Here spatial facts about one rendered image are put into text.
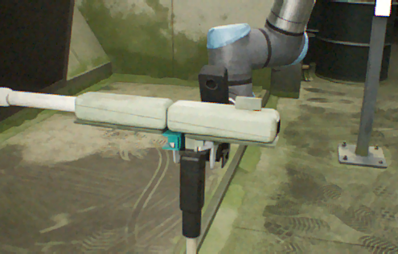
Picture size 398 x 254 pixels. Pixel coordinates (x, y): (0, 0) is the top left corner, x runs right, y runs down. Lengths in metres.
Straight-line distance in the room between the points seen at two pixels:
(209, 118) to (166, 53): 2.17
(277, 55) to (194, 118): 0.38
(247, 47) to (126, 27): 2.01
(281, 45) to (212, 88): 0.27
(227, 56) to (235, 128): 0.30
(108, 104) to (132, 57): 2.21
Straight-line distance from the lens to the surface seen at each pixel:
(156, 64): 2.75
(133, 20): 2.77
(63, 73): 1.10
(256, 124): 0.54
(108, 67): 2.86
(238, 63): 0.83
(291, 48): 0.91
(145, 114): 0.58
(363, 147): 1.82
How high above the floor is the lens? 0.74
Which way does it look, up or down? 21 degrees down
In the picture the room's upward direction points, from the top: straight up
